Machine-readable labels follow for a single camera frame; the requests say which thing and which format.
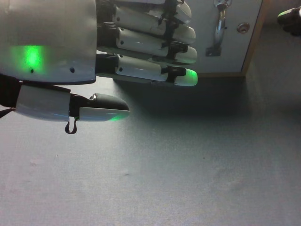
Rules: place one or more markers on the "light wooden cabinet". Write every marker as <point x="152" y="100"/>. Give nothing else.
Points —
<point x="254" y="37"/>

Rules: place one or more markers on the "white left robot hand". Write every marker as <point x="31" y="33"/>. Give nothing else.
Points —
<point x="47" y="35"/>

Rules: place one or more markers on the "grey table cloth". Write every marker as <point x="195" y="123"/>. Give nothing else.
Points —
<point x="150" y="176"/>

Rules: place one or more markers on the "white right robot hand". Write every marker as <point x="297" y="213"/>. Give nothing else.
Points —
<point x="292" y="21"/>

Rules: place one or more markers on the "round silver keyhole lock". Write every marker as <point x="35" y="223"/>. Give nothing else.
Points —
<point x="243" y="27"/>

